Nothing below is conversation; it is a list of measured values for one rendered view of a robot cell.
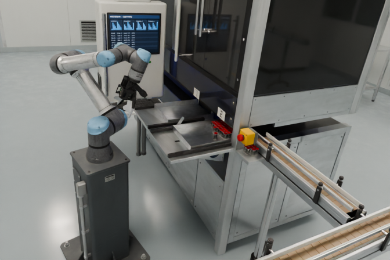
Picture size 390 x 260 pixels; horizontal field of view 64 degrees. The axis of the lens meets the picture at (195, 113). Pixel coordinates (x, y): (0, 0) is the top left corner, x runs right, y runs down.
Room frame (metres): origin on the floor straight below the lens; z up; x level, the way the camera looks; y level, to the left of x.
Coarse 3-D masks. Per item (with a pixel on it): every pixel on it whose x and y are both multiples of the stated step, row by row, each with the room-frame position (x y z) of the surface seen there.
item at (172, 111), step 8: (160, 104) 2.04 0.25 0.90; (168, 104) 2.07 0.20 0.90; (176, 104) 2.10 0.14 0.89; (184, 104) 2.13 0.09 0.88; (192, 104) 2.14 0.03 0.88; (160, 112) 1.92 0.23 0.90; (168, 112) 1.98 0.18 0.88; (176, 112) 1.99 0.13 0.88; (184, 112) 2.00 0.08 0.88; (192, 112) 2.01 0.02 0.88; (200, 112) 2.03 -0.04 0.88; (168, 120) 1.80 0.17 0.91; (176, 120) 1.83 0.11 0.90
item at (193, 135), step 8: (208, 120) 1.84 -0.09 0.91; (216, 120) 1.87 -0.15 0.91; (176, 128) 1.73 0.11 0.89; (184, 128) 1.76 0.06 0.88; (192, 128) 1.77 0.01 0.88; (200, 128) 1.78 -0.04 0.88; (208, 128) 1.79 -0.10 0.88; (184, 136) 1.66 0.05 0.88; (192, 136) 1.67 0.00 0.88; (200, 136) 1.68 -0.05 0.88; (208, 136) 1.69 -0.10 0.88; (184, 144) 1.57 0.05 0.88; (192, 144) 1.58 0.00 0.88; (200, 144) 1.59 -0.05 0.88; (208, 144) 1.55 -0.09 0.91; (216, 144) 1.58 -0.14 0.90
